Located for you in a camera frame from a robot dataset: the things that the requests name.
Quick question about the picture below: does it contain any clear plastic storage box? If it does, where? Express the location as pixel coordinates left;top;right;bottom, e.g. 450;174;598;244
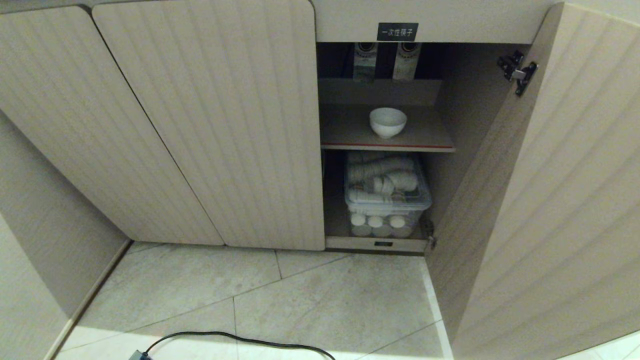
344;152;433;239

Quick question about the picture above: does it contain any beige wooden cabinet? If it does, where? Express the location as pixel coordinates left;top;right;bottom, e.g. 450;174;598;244
0;0;640;360

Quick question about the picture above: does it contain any cabinet shelf board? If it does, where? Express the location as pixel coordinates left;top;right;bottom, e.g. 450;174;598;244
320;103;456;153

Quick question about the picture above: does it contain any paper chopstick packet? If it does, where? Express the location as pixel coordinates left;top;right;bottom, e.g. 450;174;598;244
392;42;424;82
352;42;379;83

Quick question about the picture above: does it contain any black label plate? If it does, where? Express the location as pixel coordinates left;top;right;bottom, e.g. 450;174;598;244
376;22;419;42

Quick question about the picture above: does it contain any closed beige cabinet door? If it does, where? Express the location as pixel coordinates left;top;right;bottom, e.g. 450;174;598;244
92;0;326;252
0;5;225;247

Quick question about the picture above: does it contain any metal door hinge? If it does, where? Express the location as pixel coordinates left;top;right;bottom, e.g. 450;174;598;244
497;50;538;97
423;220;438;252

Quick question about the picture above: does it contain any stack of white paper cups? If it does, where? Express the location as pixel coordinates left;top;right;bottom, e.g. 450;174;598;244
371;172;418;196
348;158;415;184

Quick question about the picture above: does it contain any black cable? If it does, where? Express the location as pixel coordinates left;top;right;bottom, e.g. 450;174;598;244
129;331;337;360

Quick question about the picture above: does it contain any open beige cabinet door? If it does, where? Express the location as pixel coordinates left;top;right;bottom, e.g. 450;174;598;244
425;2;640;360

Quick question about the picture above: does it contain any white ceramic bowl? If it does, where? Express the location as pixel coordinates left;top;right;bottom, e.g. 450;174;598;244
369;107;408;140

